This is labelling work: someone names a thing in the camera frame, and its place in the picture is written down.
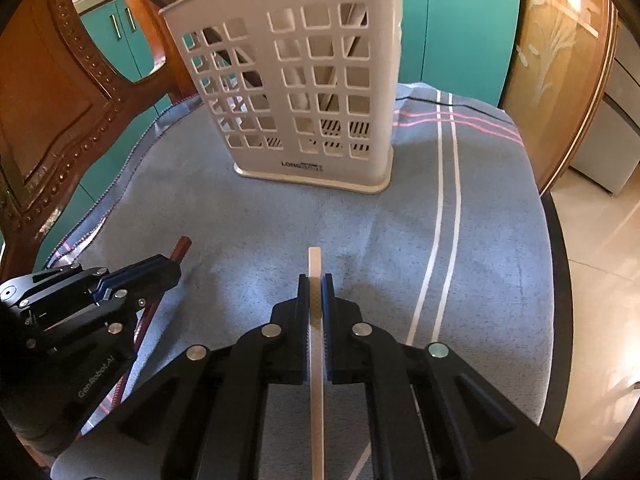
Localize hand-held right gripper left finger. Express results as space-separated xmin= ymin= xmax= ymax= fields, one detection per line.
xmin=47 ymin=274 xmax=309 ymax=480

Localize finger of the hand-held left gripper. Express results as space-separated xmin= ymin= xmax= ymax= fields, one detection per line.
xmin=0 ymin=254 xmax=182 ymax=319
xmin=22 ymin=287 xmax=148 ymax=358

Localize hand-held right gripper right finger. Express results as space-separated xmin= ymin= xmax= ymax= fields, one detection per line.
xmin=321 ymin=273 xmax=582 ymax=480

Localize reddish brown chopstick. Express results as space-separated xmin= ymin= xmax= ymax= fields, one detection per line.
xmin=107 ymin=236 xmax=192 ymax=411

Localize pale white chopstick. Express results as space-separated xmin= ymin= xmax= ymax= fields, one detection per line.
xmin=307 ymin=246 xmax=327 ymax=480

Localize blue striped blanket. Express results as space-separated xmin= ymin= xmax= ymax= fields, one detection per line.
xmin=47 ymin=81 xmax=556 ymax=480

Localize carved wooden chair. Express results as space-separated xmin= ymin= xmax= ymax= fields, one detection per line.
xmin=0 ymin=0 xmax=201 ymax=286

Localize dark brown chopstick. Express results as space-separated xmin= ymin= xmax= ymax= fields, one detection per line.
xmin=202 ymin=27 xmax=266 ymax=86

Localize teal kitchen cabinets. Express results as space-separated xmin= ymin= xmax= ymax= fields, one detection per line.
xmin=30 ymin=0 xmax=528 ymax=261

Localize white appliance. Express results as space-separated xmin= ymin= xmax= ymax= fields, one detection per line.
xmin=570 ymin=25 xmax=640 ymax=196

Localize wooden door with etched glass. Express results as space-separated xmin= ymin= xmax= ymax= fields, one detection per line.
xmin=500 ymin=0 xmax=621 ymax=196

